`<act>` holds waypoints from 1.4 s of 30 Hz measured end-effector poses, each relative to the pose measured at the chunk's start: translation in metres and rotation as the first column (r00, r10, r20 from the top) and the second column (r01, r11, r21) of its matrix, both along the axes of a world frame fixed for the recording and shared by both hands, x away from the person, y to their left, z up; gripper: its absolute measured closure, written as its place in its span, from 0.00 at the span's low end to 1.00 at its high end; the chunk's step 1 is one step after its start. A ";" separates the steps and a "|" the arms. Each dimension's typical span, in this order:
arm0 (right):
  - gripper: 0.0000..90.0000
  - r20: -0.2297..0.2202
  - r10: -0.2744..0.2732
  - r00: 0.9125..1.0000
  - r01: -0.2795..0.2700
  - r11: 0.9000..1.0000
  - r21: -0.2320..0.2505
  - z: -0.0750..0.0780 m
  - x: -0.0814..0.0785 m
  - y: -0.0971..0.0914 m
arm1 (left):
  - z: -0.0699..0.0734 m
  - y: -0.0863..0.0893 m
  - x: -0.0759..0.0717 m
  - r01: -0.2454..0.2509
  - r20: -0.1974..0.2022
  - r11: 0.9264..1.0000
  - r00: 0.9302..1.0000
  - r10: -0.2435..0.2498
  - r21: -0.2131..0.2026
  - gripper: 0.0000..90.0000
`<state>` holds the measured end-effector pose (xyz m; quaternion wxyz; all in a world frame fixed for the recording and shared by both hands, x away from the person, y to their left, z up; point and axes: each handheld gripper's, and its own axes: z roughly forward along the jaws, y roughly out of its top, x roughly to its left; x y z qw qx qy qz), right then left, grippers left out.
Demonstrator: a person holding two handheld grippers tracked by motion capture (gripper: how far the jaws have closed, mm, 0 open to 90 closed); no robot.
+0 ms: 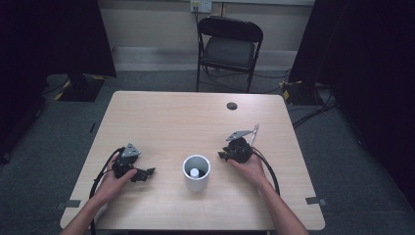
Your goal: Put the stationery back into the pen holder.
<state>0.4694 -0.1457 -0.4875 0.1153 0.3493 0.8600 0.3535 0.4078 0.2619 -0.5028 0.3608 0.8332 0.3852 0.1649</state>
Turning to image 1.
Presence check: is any dark curtain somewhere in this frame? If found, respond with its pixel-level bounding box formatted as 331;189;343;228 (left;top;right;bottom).
288;0;415;211
0;0;117;165

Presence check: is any black folding chair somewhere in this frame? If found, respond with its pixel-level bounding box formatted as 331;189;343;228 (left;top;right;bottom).
196;15;264;94

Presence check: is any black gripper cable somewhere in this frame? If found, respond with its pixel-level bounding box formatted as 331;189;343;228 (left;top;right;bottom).
88;146;127;235
250;146;282;197

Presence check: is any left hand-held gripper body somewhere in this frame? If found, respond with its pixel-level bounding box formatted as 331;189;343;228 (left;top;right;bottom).
112;142;142;179

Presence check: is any black stand base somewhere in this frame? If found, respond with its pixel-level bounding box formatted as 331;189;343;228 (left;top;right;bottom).
54;72;108;103
279;79;326;107

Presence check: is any white wall socket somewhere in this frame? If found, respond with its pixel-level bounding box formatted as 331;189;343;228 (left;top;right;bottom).
190;0;213;15

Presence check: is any person's left hand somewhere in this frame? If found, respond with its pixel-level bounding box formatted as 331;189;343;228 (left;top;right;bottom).
91;154;139;208

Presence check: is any white cup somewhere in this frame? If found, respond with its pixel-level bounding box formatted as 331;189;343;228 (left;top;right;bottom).
181;154;211;193

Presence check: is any silver pen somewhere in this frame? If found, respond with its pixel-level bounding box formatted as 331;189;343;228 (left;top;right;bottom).
249;123;260;147

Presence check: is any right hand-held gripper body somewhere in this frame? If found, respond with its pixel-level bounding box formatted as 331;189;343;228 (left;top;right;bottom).
224;129;254;165

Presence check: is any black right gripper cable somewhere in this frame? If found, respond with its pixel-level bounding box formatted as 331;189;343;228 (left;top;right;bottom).
250;146;282;197

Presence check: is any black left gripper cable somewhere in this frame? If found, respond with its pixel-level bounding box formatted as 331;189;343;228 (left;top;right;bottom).
88;146;127;235

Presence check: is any person's right hand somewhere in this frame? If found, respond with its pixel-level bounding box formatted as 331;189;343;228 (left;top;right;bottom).
226;153;269;190

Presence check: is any grey tape strip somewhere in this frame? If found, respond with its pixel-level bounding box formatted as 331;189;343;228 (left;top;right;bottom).
304;196;328;207
55;199;82;211

